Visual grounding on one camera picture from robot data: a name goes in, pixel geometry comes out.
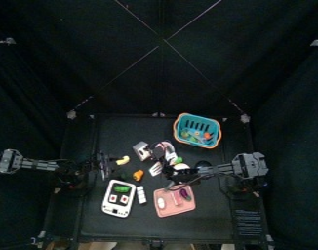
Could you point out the toy sushi roll piece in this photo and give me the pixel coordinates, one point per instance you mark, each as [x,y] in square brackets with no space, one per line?
[141,194]

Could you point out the teal basket orange rim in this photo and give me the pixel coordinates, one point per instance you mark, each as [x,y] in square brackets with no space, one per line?
[197,131]

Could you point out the green toy in basket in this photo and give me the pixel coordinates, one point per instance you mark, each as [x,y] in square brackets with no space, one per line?
[184,133]

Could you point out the small green toy vegetable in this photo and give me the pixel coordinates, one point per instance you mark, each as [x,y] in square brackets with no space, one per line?
[177,160]

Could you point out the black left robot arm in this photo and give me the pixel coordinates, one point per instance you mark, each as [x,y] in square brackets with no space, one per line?
[33,163]

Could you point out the purple toy eggplant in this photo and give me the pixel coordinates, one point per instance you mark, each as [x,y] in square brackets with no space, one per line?
[184,194]

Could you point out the pink cutting board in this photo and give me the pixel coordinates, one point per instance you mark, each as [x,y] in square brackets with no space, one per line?
[173,201]

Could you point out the orange toy in basket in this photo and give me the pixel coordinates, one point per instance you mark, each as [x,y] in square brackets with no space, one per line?
[207,135]

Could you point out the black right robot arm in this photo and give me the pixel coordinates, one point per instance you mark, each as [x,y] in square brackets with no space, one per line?
[246,165]

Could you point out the yellow toy banana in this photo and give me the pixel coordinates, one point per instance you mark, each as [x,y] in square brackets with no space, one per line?
[123,160]

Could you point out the white text label sticker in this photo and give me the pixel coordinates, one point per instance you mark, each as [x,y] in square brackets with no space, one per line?
[248,223]

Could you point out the white toy egg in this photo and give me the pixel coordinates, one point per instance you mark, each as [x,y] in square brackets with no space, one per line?
[160,202]

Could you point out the red and white toy block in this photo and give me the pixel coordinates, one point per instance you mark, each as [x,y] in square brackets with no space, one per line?
[176,199]

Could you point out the white toy knife block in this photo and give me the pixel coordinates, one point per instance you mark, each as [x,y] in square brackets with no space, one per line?
[141,150]

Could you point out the white slotted toy spatula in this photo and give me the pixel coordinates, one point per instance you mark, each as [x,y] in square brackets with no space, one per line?
[155,168]

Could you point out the orange yellow toy pepper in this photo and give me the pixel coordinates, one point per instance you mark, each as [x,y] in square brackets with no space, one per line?
[137,175]

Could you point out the small white bowl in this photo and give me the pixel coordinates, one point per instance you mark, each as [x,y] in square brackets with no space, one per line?
[180,166]

